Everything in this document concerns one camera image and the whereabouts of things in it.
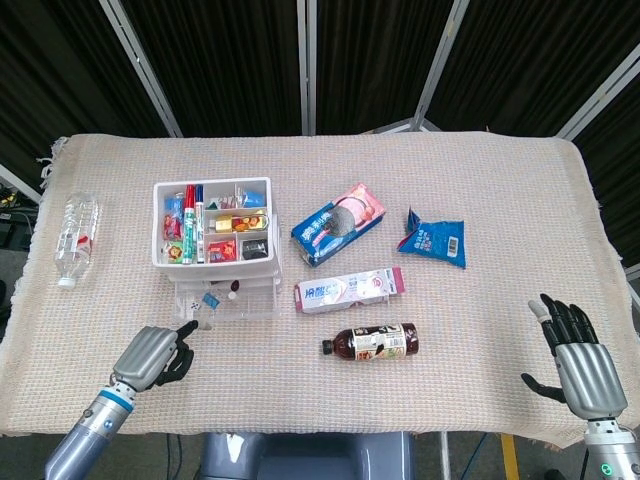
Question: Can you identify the white pink toothpaste box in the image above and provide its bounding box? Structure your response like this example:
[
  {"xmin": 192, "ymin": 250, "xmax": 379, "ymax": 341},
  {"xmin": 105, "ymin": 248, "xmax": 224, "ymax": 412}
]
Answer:
[{"xmin": 293, "ymin": 266, "xmax": 405, "ymax": 315}]

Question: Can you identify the red snack packet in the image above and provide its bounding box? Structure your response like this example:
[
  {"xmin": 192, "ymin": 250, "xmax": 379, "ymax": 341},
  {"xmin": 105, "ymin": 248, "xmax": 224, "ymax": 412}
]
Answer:
[{"xmin": 207, "ymin": 239, "xmax": 237, "ymax": 262}]

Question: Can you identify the blue Oreo cookie box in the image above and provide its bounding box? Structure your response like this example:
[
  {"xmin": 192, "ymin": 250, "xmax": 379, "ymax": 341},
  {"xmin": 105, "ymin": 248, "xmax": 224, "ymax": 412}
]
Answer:
[{"xmin": 290, "ymin": 182, "xmax": 387, "ymax": 268}]

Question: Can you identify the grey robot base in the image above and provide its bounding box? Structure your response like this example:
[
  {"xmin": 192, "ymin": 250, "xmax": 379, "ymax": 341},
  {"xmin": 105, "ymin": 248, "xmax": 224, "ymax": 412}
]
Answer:
[{"xmin": 199, "ymin": 432, "xmax": 416, "ymax": 480}]

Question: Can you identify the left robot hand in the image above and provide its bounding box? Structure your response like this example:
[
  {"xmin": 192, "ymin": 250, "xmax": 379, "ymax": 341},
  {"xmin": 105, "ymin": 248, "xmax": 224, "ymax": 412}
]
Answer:
[{"xmin": 112, "ymin": 319, "xmax": 200, "ymax": 392}]

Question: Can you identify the brown tea bottle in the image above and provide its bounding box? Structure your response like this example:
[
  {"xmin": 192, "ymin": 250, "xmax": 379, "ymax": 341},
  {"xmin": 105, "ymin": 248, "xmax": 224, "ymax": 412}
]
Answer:
[{"xmin": 321, "ymin": 322, "xmax": 421, "ymax": 362}]

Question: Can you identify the green marker red cap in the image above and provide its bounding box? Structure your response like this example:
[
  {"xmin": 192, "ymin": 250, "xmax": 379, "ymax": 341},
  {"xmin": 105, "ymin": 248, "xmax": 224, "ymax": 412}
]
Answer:
[{"xmin": 183, "ymin": 184, "xmax": 197, "ymax": 265}]

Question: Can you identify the small black item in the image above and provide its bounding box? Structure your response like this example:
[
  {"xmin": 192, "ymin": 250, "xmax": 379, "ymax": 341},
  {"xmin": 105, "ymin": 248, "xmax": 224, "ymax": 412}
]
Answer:
[{"xmin": 241, "ymin": 238, "xmax": 270, "ymax": 261}]

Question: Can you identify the clear plastic drawer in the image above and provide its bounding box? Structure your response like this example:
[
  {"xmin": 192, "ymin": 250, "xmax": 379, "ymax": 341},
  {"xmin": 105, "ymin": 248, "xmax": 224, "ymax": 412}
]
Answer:
[{"xmin": 173, "ymin": 278, "xmax": 281, "ymax": 321}]

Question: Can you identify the beige woven tablecloth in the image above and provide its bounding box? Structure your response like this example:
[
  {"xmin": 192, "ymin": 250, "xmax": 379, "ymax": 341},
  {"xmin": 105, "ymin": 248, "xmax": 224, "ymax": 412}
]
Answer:
[{"xmin": 0, "ymin": 130, "xmax": 634, "ymax": 449}]

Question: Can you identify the white plastic drawer organizer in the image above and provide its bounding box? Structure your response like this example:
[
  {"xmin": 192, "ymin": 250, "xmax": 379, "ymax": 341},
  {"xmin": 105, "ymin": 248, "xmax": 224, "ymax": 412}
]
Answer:
[{"xmin": 152, "ymin": 176, "xmax": 284, "ymax": 296}]

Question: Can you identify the blue snack bag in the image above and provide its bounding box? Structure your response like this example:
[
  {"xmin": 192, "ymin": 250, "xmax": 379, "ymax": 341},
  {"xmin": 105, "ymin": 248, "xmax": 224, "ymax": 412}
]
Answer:
[{"xmin": 397, "ymin": 205, "xmax": 467, "ymax": 270}]

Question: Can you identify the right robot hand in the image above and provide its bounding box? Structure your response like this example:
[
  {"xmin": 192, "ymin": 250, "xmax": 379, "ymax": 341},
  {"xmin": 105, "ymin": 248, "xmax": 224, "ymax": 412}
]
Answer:
[{"xmin": 520, "ymin": 293, "xmax": 629, "ymax": 420}]

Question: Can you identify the clear water bottle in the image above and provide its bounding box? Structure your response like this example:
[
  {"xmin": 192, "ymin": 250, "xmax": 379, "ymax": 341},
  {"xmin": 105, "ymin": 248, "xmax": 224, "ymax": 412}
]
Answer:
[{"xmin": 53, "ymin": 192, "xmax": 101, "ymax": 290}]

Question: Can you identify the metal table leg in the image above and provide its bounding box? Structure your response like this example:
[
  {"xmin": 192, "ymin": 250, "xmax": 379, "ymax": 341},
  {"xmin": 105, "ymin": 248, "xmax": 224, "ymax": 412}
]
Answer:
[{"xmin": 439, "ymin": 432, "xmax": 452, "ymax": 480}]

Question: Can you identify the dark folding screen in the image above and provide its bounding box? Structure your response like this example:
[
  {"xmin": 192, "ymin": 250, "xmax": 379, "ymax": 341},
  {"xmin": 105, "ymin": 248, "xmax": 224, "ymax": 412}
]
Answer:
[{"xmin": 0, "ymin": 0, "xmax": 640, "ymax": 201}]

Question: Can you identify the white marker blue cap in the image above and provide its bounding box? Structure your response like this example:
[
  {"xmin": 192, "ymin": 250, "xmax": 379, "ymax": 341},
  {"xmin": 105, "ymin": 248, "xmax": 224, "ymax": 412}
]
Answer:
[{"xmin": 193, "ymin": 184, "xmax": 207, "ymax": 264}]

